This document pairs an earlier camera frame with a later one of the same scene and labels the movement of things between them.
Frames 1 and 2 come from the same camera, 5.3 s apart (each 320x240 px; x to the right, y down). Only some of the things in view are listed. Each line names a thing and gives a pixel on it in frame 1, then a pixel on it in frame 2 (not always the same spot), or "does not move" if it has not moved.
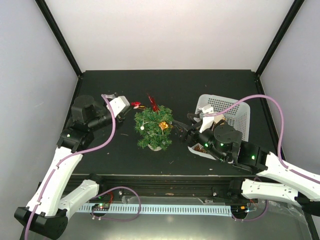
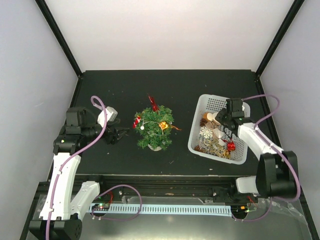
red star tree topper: (154, 106) does not move
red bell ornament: (136, 105) → (136, 121)
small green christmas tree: (153, 127) does not move
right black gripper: (192, 133) → (218, 117)
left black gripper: (120, 117) → (113, 138)
